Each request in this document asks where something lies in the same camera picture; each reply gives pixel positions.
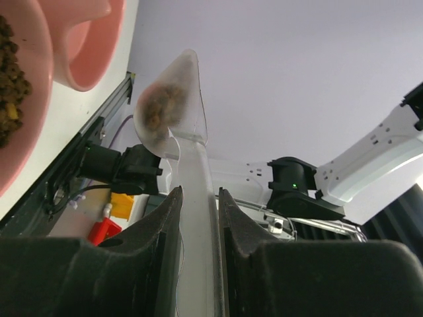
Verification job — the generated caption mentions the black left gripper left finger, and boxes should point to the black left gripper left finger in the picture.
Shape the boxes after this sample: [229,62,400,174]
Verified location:
[1,188,182,316]

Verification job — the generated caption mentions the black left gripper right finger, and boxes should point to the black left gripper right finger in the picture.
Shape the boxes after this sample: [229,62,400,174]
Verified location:
[219,189,422,316]

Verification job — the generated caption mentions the clear plastic scoop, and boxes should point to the clear plastic scoop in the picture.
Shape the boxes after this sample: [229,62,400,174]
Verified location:
[134,49,225,316]

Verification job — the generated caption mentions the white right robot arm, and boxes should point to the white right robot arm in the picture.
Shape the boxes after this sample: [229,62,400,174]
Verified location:
[210,85,422,221]

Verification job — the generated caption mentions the brown pet food kibble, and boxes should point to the brown pet food kibble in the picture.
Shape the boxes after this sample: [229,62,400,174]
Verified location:
[141,84,188,139]

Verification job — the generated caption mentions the pink right pet bowl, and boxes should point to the pink right pet bowl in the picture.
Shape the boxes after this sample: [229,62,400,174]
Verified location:
[39,0,126,92]

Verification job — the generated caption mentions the pink pet bowl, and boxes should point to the pink pet bowl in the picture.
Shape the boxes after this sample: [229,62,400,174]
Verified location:
[1,1,54,193]
[39,0,126,92]

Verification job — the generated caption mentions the pink left pet bowl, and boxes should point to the pink left pet bowl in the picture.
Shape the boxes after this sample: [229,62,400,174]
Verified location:
[1,1,54,193]

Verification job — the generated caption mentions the red plastic box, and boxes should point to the red plastic box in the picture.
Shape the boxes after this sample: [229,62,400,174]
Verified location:
[87,217,122,246]

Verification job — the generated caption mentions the yellow plastic box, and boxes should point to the yellow plastic box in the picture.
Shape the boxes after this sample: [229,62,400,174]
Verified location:
[110,193,134,221]

